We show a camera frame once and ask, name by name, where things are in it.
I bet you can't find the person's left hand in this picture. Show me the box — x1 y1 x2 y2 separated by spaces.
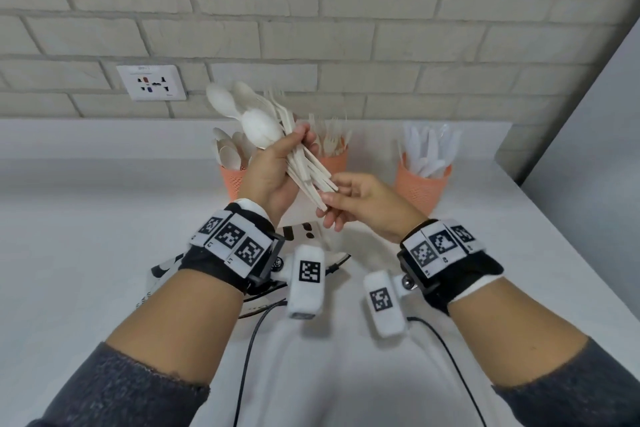
237 122 321 228

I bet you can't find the person's right hand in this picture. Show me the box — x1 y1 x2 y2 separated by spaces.
315 172 429 244

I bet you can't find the pile of white plastic cutlery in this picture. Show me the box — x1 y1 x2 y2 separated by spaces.
287 141 331 212
265 89 340 192

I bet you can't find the bunch of white plastic spoons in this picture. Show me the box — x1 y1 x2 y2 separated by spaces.
212 127 259 171

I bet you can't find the orange mesh knife cup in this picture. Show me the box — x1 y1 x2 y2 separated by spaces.
395 153 453 218

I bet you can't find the white plastic spoon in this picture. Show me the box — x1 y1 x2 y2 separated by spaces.
241 109 286 150
205 83 246 120
231 81 279 117

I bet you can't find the bunch of white plastic forks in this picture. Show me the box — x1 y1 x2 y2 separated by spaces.
307 113 353 158

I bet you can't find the grey zip pouch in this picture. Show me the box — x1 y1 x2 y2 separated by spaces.
147 221 351 320

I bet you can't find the person's right forearm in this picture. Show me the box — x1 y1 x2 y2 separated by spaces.
447 277 640 427

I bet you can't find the person's left forearm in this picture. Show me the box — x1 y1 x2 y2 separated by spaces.
27 269 246 427

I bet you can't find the black left wristband with markers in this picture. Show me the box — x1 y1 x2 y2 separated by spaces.
178 199 286 295

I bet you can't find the black wristband with markers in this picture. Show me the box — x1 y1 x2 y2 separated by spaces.
178 199 286 295
397 219 505 315

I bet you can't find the black right wristband with markers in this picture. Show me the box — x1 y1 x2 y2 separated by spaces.
397 219 505 315

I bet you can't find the grey cabinet panel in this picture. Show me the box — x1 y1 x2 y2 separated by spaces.
519 19 640 320

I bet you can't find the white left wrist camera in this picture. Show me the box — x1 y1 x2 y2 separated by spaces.
285 245 326 320

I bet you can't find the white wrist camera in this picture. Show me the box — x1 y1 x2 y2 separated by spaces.
285 245 326 320
363 270 409 340

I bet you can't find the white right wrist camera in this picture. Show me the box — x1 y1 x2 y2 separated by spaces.
363 270 409 340

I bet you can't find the white wall socket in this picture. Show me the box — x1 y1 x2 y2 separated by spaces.
115 65 187 102

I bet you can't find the black right camera cable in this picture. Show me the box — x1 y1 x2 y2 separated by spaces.
407 316 489 427

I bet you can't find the black camera cable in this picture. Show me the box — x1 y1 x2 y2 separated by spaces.
407 316 489 427
233 299 289 427

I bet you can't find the black left camera cable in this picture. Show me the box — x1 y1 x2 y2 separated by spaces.
233 299 289 427

